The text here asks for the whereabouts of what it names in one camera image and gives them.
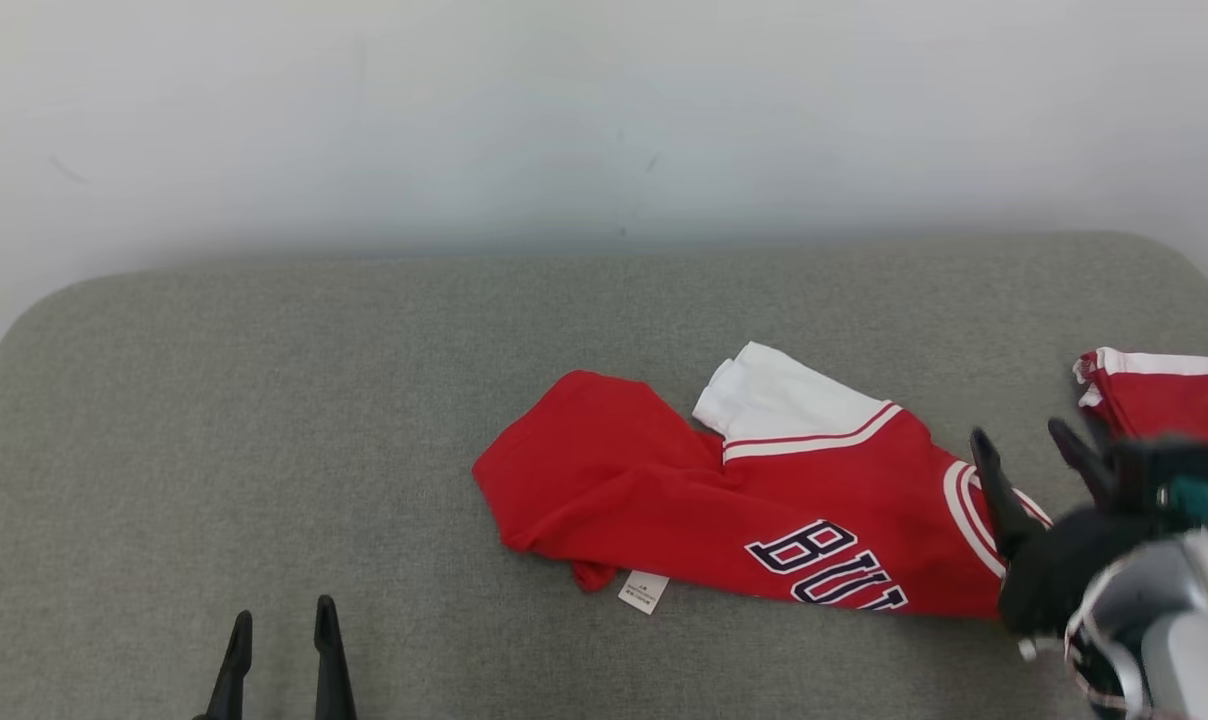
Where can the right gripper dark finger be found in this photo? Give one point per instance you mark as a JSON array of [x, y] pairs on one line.
[[1006, 500], [1089, 458]]

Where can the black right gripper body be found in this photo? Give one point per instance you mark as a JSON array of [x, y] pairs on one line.
[[1064, 570]]

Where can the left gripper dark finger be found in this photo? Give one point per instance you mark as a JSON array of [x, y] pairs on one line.
[[232, 680], [332, 670]]

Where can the red shorts with white stripe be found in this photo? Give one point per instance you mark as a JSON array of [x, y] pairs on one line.
[[1184, 410]]

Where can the red jersey with white sleeves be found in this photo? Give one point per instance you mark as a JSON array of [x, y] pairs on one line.
[[664, 490]]

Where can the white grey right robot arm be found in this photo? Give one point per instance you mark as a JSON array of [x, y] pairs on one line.
[[1164, 630]]

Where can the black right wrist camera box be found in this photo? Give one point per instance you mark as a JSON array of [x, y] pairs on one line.
[[1149, 465]]

